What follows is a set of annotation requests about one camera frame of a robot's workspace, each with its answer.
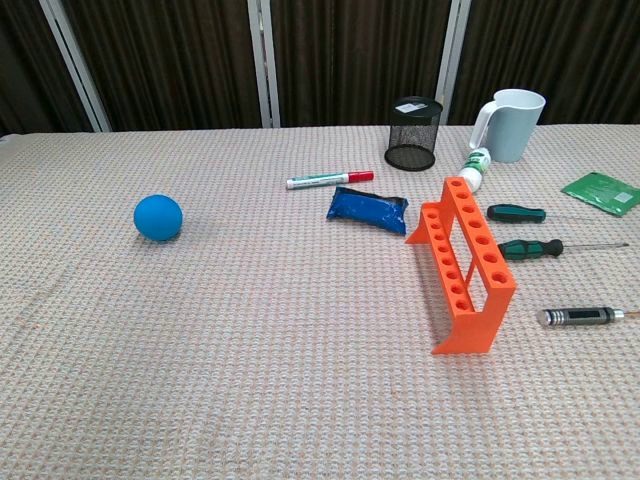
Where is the silver black pen tool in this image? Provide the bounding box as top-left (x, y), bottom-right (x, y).
top-left (537, 306), bottom-right (640, 330)

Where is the small green black screwdriver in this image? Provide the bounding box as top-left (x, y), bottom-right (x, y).
top-left (486, 203), bottom-right (596, 225)

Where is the large green black screwdriver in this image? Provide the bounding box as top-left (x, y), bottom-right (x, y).
top-left (497, 238), bottom-right (630, 261)

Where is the blue plastic packet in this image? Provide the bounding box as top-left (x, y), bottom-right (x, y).
top-left (326, 185), bottom-right (409, 236)

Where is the white marker with red cap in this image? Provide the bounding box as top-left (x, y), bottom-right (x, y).
top-left (285, 170), bottom-right (375, 191)

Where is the beige woven tablecloth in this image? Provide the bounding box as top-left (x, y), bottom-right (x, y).
top-left (0, 122), bottom-right (640, 480)

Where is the black mesh pen cup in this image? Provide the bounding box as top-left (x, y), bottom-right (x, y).
top-left (383, 95), bottom-right (445, 171)

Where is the blue ball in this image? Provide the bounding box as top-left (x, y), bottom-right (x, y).
top-left (133, 193), bottom-right (185, 243)

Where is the white green glue bottle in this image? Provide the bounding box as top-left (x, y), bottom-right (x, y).
top-left (458, 147), bottom-right (493, 193)

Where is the orange tool rack with holes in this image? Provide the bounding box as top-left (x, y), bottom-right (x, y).
top-left (404, 176), bottom-right (517, 357)

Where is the green foil packet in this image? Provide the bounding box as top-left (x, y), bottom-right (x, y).
top-left (560, 171), bottom-right (640, 218)

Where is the white screen frame post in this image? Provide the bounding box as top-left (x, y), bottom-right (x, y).
top-left (247, 0), bottom-right (282, 129)
top-left (38, 0), bottom-right (112, 133)
top-left (438, 0), bottom-right (474, 126)

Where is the white mug with handle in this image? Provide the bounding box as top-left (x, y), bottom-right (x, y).
top-left (468, 88), bottom-right (547, 164)

